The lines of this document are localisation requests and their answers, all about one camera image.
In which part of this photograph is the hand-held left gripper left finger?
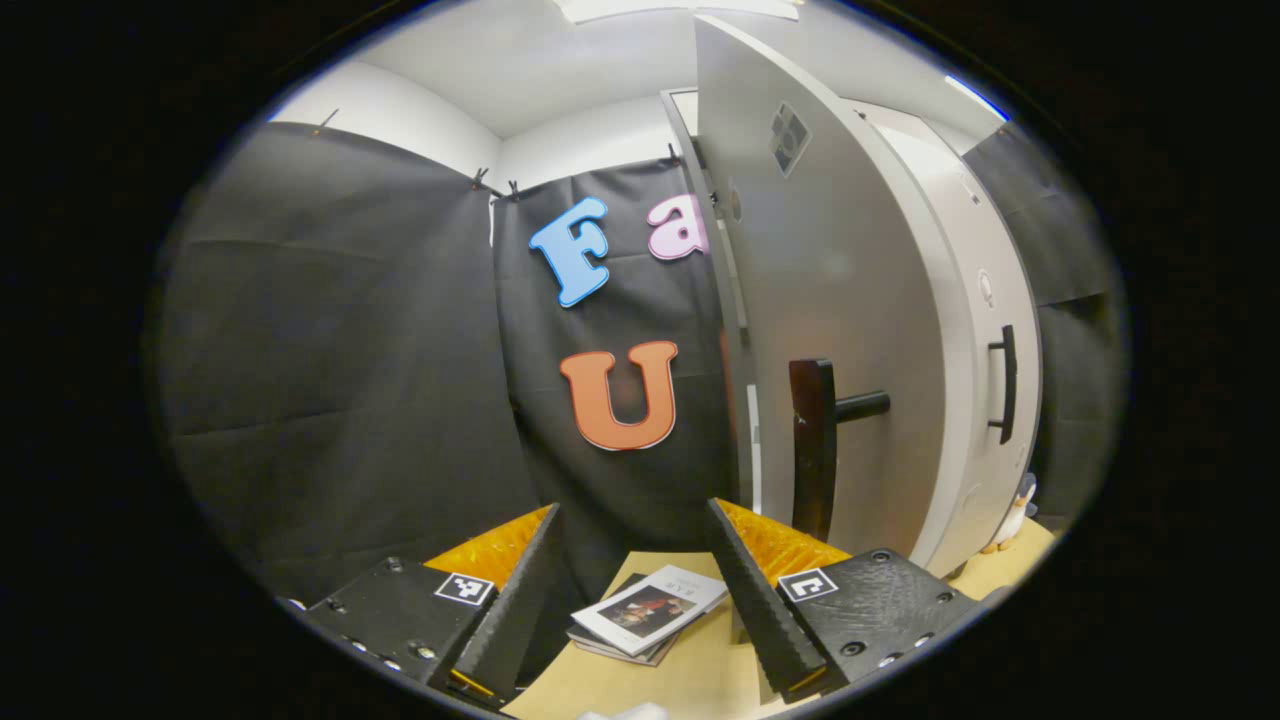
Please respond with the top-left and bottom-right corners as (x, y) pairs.
(280, 503), (563, 711)

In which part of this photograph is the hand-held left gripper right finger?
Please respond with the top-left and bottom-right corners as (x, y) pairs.
(705, 497), (986, 704)

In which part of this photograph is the white cabinet door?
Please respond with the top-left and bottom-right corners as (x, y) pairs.
(693, 15), (978, 579)
(880, 105), (1043, 579)

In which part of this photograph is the white cabinet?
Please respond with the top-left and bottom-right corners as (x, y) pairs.
(660, 88), (1043, 579)

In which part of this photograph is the white magazine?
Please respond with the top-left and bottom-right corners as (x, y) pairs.
(570, 565), (731, 658)

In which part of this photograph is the dark book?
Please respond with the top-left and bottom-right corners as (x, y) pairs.
(565, 573), (681, 668)

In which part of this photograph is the white plush toy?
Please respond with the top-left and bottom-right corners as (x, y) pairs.
(985, 473), (1038, 554)

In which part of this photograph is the ceiling light panel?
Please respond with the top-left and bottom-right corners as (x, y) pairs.
(555, 0), (801, 23)

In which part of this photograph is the black door handle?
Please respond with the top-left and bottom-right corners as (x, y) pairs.
(988, 325), (1019, 446)
(788, 358), (891, 543)

